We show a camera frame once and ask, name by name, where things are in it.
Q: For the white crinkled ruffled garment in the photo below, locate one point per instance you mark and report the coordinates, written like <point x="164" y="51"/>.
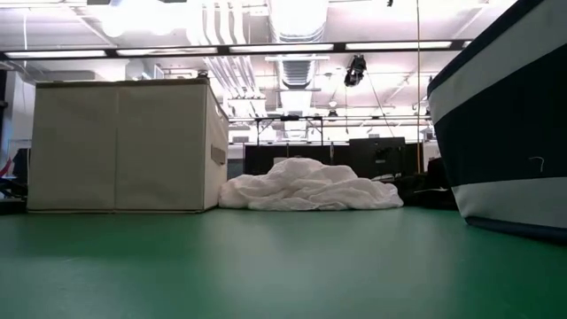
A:
<point x="310" y="186"/>

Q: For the black garment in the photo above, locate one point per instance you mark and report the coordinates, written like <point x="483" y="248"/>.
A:
<point x="429" y="199"/>

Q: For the black partition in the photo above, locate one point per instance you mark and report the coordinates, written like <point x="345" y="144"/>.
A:
<point x="266" y="155"/>

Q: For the green table mat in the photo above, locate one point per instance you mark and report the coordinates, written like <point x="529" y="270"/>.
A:
<point x="283" y="266"/>

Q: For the thin vertical pole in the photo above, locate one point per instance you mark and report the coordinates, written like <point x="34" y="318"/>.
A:
<point x="418" y="88"/>

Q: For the beige fabric storage bin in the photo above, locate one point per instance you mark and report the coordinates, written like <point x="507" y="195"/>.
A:
<point x="115" y="146"/>

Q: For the navy and white fabric bin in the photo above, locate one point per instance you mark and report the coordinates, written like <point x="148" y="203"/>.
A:
<point x="500" y="133"/>

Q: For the black hanging bag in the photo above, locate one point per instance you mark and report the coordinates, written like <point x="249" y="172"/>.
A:
<point x="21" y="166"/>

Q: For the silver ceiling duct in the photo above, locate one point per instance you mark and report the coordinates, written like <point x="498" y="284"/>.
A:
<point x="296" y="73"/>

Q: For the black overhead camera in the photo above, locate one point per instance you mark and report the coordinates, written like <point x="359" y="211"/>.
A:
<point x="355" y="71"/>

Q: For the black frame bar with lights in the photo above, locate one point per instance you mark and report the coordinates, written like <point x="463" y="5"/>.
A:
<point x="339" y="46"/>

